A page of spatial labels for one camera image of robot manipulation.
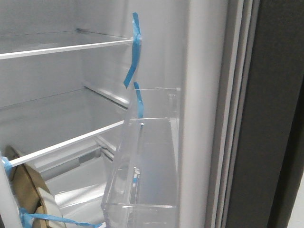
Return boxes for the dark grey fridge door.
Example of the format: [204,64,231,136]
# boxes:
[185,0,304,228]

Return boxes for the white fridge interior body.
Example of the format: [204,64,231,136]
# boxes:
[0,0,189,228]

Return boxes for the clear plastic door bin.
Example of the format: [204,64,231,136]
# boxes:
[102,88,180,228]

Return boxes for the lower glass fridge shelf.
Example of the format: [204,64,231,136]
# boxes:
[0,88,127,167]

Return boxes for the glass fridge shelf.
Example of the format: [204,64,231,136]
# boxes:
[0,29,133,60]
[0,88,127,167]

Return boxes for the upper glass fridge shelf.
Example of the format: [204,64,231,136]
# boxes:
[0,29,133,60]

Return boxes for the middle blue tape strip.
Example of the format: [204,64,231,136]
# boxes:
[133,82,144,119]

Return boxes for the blue tape strip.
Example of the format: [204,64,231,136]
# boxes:
[1,156,12,178]
[123,12,141,89]
[19,208,103,228]
[133,82,144,119]

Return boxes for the upper blue tape strip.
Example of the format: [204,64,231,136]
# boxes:
[123,12,141,89]

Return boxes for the brown cardboard piece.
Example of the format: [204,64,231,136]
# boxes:
[4,145,63,228]

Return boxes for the left blue tape strip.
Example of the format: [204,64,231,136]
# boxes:
[1,156,12,178]

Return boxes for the lower blue tape strip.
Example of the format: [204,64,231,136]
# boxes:
[19,208,103,228]

